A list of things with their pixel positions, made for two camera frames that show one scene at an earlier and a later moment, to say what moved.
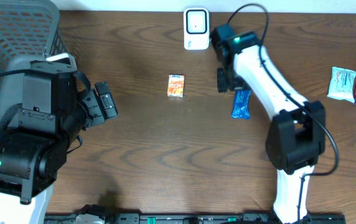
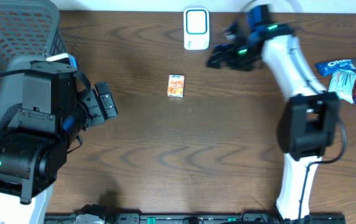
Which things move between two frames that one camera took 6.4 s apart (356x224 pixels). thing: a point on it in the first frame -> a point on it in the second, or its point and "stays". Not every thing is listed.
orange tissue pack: (175, 86) stays
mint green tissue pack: (341, 85) stays
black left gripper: (95, 107) stays
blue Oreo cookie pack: (241, 109) -> (327, 68)
